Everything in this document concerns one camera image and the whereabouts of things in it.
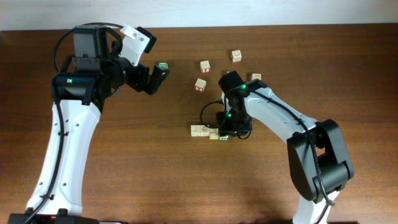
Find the green R block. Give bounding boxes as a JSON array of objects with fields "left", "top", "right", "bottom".
[{"left": 159, "top": 62, "right": 169, "bottom": 69}]

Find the red shell picture block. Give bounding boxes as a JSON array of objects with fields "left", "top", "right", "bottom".
[{"left": 200, "top": 125, "right": 210, "bottom": 137}]

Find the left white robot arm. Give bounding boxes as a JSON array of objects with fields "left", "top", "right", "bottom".
[{"left": 9, "top": 22, "right": 169, "bottom": 223}]

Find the green N block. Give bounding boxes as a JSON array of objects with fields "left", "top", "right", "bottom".
[{"left": 190, "top": 125, "right": 201, "bottom": 137}]

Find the green butterfly block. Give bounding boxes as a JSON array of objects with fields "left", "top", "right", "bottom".
[{"left": 218, "top": 136, "right": 229, "bottom": 141}]

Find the red snail block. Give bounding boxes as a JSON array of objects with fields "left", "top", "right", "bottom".
[{"left": 251, "top": 73, "right": 261, "bottom": 80}]

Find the red six block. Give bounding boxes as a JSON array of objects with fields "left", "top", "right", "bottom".
[{"left": 200, "top": 60, "right": 211, "bottom": 73}]

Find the red X number block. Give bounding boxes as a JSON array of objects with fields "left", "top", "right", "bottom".
[{"left": 195, "top": 78, "right": 206, "bottom": 92}]

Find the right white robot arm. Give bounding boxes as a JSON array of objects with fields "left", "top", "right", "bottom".
[{"left": 218, "top": 78, "right": 354, "bottom": 223}]

